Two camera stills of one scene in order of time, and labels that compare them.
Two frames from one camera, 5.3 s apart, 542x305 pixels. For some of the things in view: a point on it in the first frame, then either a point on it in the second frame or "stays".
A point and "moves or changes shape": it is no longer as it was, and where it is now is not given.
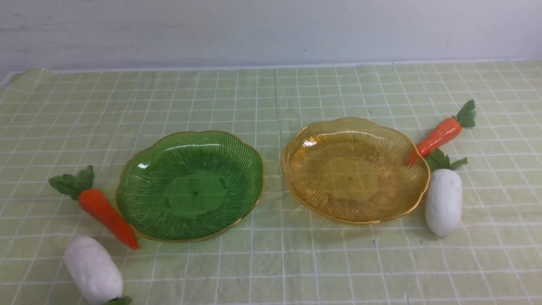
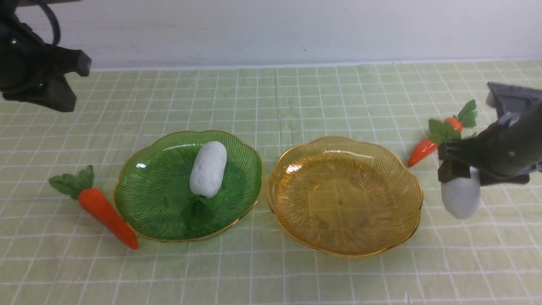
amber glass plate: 353,171 moves or changes shape
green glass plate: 185,186 stays
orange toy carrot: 78,184 stays
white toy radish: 443,197 to 461,198
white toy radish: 94,272 to 208,169
